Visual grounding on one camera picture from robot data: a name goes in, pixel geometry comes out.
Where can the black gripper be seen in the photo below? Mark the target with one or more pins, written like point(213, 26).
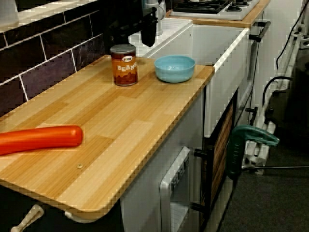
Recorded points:
point(144, 20)

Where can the brown beans can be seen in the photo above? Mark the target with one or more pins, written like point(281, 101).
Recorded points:
point(124, 70)

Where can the orange toy sausage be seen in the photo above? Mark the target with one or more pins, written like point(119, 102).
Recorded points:
point(48, 140)

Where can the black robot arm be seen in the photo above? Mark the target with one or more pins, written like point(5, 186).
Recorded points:
point(120, 7)

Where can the grey toy faucet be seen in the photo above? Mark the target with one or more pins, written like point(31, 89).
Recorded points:
point(161, 26)

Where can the dark grey upright panel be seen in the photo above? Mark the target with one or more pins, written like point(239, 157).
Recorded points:
point(106, 46)

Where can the light blue bowl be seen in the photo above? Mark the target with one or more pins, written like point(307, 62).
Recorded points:
point(173, 75)

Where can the black burner grate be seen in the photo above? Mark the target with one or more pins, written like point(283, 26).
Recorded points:
point(193, 8)

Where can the white toy kitchen cabinet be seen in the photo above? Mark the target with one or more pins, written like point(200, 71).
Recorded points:
point(217, 43)

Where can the white toy stove hob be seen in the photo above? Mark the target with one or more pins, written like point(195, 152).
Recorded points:
point(217, 15)

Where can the grey stove knob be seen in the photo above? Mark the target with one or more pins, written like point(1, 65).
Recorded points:
point(243, 3)
point(233, 8)

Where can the cream shelf ledge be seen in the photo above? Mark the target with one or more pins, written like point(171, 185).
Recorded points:
point(48, 13)

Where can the dark tiled backsplash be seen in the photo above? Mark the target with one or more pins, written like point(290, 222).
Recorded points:
point(48, 62)

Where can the wooden slat door panel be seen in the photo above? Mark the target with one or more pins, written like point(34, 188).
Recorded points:
point(222, 149)

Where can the plain white container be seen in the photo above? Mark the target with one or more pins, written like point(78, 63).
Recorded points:
point(8, 12)

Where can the brass countertop screw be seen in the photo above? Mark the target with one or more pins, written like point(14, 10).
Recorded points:
point(79, 166)

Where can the grey toy dishwasher door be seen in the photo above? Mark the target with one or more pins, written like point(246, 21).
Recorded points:
point(166, 193)

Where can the white hook lever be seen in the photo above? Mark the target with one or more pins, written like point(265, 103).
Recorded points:
point(29, 217)

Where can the white bracket under countertop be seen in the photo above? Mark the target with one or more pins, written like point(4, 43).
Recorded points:
point(82, 218)

